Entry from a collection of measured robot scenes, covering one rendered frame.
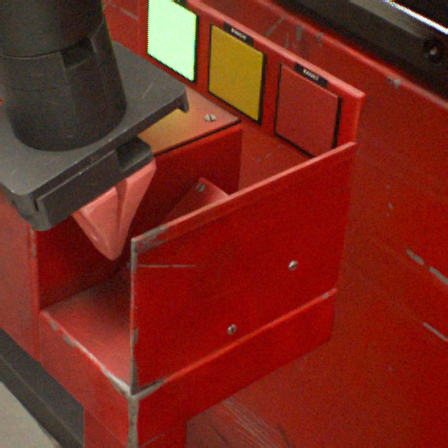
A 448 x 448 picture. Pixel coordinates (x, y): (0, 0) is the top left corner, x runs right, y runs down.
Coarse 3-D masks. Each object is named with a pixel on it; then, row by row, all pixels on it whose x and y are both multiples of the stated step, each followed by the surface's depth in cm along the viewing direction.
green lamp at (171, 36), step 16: (160, 0) 76; (160, 16) 77; (176, 16) 76; (192, 16) 74; (160, 32) 77; (176, 32) 76; (192, 32) 75; (160, 48) 78; (176, 48) 77; (192, 48) 75; (176, 64) 77; (192, 64) 76
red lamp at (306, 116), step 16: (288, 80) 69; (304, 80) 68; (288, 96) 70; (304, 96) 69; (320, 96) 68; (336, 96) 67; (288, 112) 70; (304, 112) 69; (320, 112) 68; (336, 112) 67; (288, 128) 71; (304, 128) 70; (320, 128) 69; (304, 144) 70; (320, 144) 69
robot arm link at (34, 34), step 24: (0, 0) 51; (24, 0) 51; (48, 0) 51; (72, 0) 52; (96, 0) 53; (0, 24) 52; (24, 24) 52; (48, 24) 52; (72, 24) 52; (96, 24) 54; (0, 48) 53; (24, 48) 52; (48, 48) 53; (72, 48) 54
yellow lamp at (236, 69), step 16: (224, 32) 72; (224, 48) 73; (240, 48) 72; (224, 64) 73; (240, 64) 72; (256, 64) 71; (224, 80) 74; (240, 80) 73; (256, 80) 72; (224, 96) 75; (240, 96) 73; (256, 96) 72; (256, 112) 73
